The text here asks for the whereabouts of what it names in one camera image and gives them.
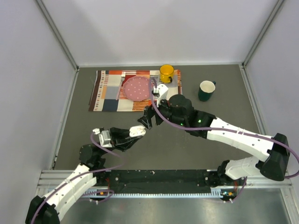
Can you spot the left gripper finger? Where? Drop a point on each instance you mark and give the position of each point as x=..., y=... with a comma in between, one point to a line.
x=118, y=133
x=130, y=141

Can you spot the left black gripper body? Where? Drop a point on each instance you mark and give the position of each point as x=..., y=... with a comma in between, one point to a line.
x=115, y=143

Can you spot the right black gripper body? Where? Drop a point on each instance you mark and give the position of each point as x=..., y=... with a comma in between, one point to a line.
x=165, y=109

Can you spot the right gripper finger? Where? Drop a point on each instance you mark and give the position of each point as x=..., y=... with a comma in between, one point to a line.
x=145, y=121
x=149, y=112

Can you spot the white oval charging case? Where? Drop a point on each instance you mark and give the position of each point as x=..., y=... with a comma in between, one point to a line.
x=137, y=131

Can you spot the dark green white mug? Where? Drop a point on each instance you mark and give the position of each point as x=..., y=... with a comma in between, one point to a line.
x=206, y=90

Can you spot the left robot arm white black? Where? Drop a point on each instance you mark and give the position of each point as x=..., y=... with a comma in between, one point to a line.
x=52, y=207

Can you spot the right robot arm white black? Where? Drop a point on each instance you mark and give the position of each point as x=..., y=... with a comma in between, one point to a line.
x=269, y=156

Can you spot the pink dotted plate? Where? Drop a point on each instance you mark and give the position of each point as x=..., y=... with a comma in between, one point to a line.
x=136, y=89

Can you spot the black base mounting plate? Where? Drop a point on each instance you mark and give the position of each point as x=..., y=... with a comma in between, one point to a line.
x=162, y=181

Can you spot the yellow glass mug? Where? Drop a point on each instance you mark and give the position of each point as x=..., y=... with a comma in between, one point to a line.
x=166, y=73

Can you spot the colourful checked placemat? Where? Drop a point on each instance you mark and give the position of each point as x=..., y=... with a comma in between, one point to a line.
x=105, y=89

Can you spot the grey fork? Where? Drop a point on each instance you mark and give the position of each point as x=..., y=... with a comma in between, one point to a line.
x=123, y=75

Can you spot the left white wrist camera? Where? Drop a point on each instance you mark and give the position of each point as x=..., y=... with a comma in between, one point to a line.
x=101, y=137

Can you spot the white slotted cable duct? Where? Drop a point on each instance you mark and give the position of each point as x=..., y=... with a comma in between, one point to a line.
x=213, y=193

